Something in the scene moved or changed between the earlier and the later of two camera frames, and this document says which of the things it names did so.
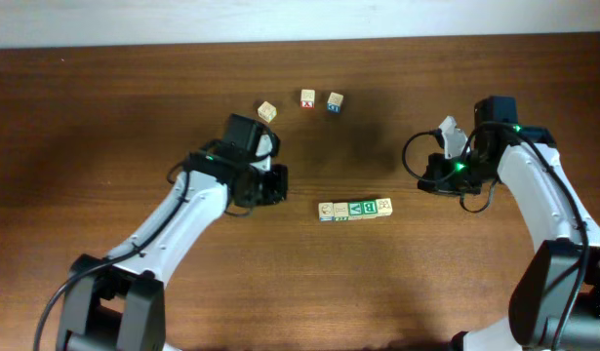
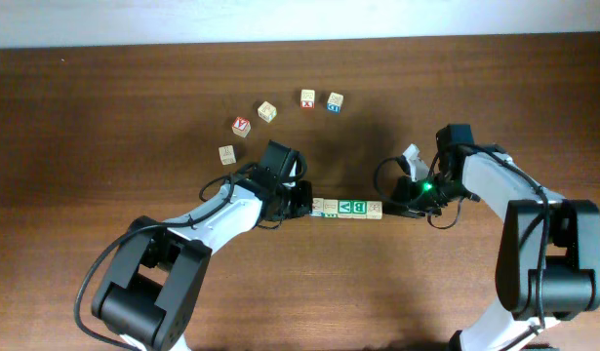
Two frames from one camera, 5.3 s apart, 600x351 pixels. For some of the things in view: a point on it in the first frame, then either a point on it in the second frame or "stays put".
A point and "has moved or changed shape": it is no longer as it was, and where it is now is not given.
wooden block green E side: x=340 y=211 to x=330 y=209
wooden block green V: x=355 y=211 to x=345 y=209
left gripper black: x=270 y=188 to x=302 y=189
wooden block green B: x=369 y=209 to x=359 y=209
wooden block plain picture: x=384 y=208 has moved or changed shape
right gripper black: x=432 y=178 to x=406 y=205
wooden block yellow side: x=266 y=111 stays put
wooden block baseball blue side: x=326 y=212 to x=317 y=207
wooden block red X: x=307 y=98 stays put
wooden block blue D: x=334 y=102 stays put
